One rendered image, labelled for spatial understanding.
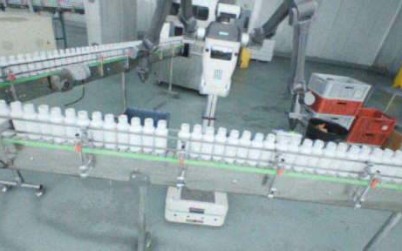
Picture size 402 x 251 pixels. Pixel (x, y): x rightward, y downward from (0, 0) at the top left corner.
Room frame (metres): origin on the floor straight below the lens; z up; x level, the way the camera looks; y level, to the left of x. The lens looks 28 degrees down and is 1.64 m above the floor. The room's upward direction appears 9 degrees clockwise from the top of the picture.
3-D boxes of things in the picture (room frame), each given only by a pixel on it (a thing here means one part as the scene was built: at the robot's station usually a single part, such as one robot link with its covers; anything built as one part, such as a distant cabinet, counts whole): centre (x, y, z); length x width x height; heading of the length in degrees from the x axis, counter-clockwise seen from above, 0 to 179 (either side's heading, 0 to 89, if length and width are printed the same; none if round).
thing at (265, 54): (10.61, -2.05, 0.50); 1.24 x 1.03 x 1.00; 96
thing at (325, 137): (2.37, -1.53, 0.32); 0.45 x 0.45 x 0.64
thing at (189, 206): (1.51, -0.05, 0.24); 0.68 x 0.53 x 0.41; 3
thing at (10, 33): (3.71, 3.48, 0.59); 1.10 x 0.62 x 1.18; 165
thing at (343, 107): (2.93, -1.76, 0.78); 0.61 x 0.41 x 0.22; 100
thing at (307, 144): (0.90, -0.52, 1.08); 0.06 x 0.06 x 0.17
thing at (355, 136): (3.07, -2.45, 0.33); 0.61 x 0.41 x 0.22; 96
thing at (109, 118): (0.84, 0.42, 1.08); 0.06 x 0.06 x 0.17
